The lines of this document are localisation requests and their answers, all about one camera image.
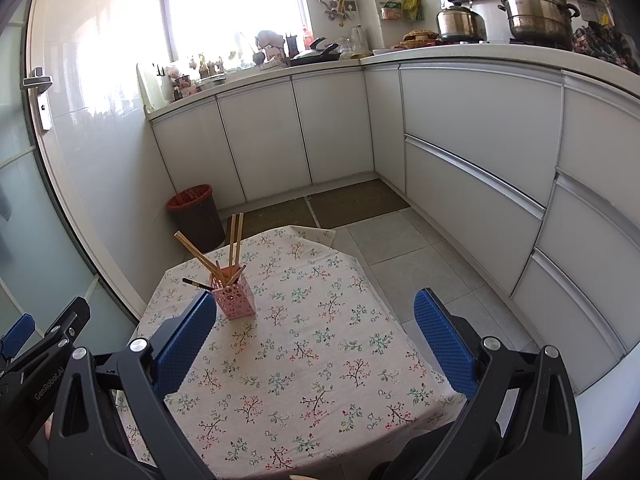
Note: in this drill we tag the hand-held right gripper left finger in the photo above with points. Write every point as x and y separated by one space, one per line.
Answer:
185 345

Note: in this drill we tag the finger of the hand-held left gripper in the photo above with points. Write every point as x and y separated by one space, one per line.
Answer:
17 332
65 320

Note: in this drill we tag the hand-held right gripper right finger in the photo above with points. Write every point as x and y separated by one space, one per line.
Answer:
442 345

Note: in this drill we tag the pink perforated chopstick holder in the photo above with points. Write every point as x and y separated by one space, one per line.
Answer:
235 300

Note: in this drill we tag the bunch of wooden chopsticks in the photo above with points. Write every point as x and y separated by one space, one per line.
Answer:
234 245

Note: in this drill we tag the frosted glass door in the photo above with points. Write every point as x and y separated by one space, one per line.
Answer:
30 235

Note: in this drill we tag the brown trash bin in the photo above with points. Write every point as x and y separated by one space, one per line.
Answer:
197 225

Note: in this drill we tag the floral tablecloth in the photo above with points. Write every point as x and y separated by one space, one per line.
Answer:
310 350

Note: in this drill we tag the white kitchen base cabinets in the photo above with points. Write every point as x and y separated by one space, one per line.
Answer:
475 135

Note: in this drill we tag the white cutting board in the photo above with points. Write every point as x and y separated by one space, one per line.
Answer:
150 87

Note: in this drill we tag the cluster of small seasoning bottles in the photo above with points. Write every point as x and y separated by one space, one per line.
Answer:
187 82

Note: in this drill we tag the round bamboo tray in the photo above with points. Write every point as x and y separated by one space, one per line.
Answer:
420 37

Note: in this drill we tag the pink figurine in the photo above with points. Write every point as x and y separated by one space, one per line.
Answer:
270 42

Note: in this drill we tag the black frying pan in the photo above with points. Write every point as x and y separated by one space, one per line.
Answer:
315 56

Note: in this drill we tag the clear glass jug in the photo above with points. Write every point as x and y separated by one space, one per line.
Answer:
357 40

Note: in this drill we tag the dark bottle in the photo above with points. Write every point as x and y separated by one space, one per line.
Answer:
292 46

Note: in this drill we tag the steel kettle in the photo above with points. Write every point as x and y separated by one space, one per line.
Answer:
460 22

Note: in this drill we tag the red bottle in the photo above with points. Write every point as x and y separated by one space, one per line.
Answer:
306 39

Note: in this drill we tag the plaid cloth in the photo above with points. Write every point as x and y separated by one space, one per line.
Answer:
600 42

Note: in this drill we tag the yellow-green bag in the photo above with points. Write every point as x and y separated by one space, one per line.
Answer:
412 5

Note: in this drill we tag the stacked steel steamer pot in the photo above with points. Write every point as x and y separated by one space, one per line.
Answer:
535 15

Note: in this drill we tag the kitchen window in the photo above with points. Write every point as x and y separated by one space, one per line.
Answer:
235 5

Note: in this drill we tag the water heater pipes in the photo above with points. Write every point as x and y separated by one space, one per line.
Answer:
337 5

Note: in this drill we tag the small wall rack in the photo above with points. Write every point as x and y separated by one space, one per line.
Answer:
391 12

